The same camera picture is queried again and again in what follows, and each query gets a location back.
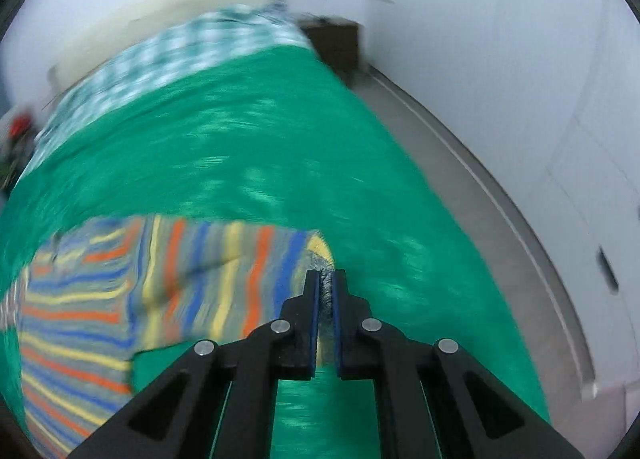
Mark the green white checked sheet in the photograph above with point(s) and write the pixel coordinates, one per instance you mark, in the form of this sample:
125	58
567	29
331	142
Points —
165	59

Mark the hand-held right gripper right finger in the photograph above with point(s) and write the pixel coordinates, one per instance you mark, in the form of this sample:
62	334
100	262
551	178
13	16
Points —
338	334

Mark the white wardrobe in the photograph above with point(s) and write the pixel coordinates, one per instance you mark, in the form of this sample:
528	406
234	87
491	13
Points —
600	164

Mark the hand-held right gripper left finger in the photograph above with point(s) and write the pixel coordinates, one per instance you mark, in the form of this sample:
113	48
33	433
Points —
314	334

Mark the green patterned bedspread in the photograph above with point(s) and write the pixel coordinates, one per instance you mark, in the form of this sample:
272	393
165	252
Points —
240	149

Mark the striped knitted sweater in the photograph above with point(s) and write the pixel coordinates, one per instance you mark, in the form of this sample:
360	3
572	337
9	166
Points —
165	284

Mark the dark wooden nightstand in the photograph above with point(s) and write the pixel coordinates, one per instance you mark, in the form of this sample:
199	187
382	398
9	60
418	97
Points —
335	41

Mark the cream padded headboard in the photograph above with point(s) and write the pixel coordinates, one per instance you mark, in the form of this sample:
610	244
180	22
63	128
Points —
165	4

